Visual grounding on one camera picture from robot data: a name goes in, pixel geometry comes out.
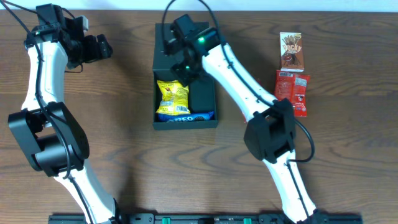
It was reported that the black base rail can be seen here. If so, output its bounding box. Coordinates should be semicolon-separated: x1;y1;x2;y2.
48;212;364;224

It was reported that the dark green box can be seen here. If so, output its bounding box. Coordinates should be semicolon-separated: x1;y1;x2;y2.
152;23;218;131

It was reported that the red snack bag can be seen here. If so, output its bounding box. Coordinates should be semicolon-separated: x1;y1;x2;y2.
274;70;310;117

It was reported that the blue Oreo packet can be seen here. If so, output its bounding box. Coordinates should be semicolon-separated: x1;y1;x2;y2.
158;111;215;123

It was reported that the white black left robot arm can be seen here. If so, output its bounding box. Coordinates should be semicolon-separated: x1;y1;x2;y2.
8;29;124;223

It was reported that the brown Pocky box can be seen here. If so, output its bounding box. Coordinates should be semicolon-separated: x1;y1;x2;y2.
279;32;305;72

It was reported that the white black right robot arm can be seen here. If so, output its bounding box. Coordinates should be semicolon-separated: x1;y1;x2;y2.
164;25;318;223

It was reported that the yellow snack bag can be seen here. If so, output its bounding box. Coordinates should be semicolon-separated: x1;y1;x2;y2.
156;80;190;116

